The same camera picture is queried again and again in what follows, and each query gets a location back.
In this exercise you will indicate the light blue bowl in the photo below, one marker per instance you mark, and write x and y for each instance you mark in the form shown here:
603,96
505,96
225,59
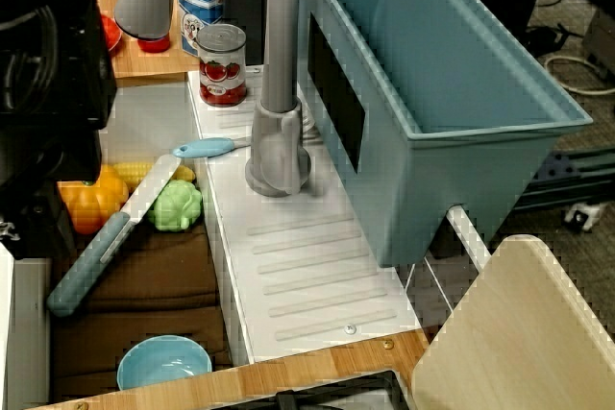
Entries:
158,362

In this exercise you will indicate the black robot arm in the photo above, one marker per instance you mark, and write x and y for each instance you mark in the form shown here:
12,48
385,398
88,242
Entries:
53,93

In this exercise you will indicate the white toy sink unit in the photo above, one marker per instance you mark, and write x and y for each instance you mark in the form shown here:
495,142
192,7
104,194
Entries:
298,218

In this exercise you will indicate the grey toy faucet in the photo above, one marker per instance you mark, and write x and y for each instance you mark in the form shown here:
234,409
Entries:
278,69

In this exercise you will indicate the green toy lettuce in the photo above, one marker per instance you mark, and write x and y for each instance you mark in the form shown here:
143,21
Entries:
178,206

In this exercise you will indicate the tomato can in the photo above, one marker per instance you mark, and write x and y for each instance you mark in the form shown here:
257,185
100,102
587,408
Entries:
222,71

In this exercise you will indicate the silver screw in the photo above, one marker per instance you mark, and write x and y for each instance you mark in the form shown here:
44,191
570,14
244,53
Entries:
349,329

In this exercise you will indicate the large teal plastic bin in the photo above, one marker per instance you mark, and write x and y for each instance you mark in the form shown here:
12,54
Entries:
456,93

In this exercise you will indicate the yellow toy corn cob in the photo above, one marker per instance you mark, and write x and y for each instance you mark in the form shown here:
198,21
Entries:
132,171

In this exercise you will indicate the brown cloth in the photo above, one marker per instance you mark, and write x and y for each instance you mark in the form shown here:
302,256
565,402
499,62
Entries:
158,280

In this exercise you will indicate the brass screw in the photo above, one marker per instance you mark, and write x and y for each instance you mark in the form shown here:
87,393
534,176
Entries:
387,344

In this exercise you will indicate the red cup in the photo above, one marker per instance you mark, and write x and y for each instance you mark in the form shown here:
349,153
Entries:
154,45

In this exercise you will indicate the black stove grate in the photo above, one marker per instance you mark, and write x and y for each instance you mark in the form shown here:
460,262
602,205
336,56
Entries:
336,393

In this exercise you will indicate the orange toy bell pepper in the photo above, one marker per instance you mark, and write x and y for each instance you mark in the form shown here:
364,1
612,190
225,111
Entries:
89,203

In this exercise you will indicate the red plate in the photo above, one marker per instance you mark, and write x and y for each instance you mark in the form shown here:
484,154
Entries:
111,33

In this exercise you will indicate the light wooden board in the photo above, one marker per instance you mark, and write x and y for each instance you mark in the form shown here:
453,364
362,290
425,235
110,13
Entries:
519,333

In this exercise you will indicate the black case on floor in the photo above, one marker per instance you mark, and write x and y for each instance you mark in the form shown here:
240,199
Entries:
600,40

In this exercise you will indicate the aluminium frame rail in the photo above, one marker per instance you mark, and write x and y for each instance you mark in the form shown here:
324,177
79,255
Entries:
567,175

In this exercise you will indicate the white black floor bracket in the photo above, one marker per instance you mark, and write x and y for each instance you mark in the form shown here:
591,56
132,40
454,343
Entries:
583,215

